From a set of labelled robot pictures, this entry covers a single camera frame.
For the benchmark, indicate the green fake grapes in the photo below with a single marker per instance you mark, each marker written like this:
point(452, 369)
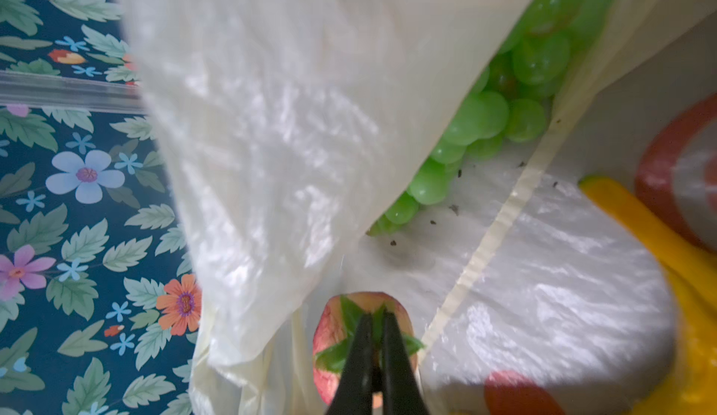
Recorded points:
point(509, 101)

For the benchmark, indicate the cream plastic bag orange print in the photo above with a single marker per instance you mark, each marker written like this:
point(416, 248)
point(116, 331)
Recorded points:
point(289, 126)

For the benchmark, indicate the yellow fake banana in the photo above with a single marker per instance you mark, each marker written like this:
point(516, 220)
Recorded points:
point(690, 272)

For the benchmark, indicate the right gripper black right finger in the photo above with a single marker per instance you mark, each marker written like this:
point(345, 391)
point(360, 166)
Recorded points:
point(401, 395)

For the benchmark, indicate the red fake strawberry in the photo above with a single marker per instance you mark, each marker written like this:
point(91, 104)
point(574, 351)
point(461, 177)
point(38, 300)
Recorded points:
point(336, 331)

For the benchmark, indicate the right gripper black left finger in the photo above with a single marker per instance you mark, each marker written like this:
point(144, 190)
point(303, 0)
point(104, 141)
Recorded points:
point(354, 394)

